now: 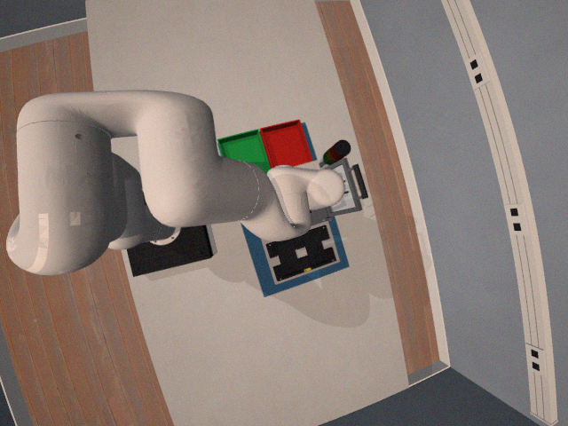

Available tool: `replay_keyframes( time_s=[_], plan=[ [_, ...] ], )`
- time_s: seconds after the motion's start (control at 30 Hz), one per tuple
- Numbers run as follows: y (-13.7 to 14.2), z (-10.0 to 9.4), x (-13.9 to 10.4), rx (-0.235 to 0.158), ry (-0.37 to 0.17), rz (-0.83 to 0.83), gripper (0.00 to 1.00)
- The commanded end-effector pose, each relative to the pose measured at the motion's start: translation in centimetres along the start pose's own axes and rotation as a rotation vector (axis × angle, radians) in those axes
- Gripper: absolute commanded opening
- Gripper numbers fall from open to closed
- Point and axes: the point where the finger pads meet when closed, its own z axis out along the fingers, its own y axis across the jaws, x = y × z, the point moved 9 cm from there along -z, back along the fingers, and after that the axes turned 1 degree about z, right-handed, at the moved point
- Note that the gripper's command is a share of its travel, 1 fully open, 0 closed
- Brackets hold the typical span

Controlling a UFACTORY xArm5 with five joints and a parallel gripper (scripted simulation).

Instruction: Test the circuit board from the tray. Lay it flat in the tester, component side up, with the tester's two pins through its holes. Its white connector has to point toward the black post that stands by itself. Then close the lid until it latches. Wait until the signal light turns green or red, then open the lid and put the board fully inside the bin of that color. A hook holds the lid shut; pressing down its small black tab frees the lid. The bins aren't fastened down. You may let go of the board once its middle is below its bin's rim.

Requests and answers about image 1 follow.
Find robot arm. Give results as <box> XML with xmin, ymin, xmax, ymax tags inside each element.
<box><xmin>6</xmin><ymin>90</ymin><xmax>345</xmax><ymax>275</ymax></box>

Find green bin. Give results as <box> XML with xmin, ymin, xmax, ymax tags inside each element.
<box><xmin>217</xmin><ymin>129</ymin><xmax>271</xmax><ymax>174</ymax></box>

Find red open-top bin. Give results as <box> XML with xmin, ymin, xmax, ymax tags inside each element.
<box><xmin>260</xmin><ymin>119</ymin><xmax>313</xmax><ymax>168</ymax></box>

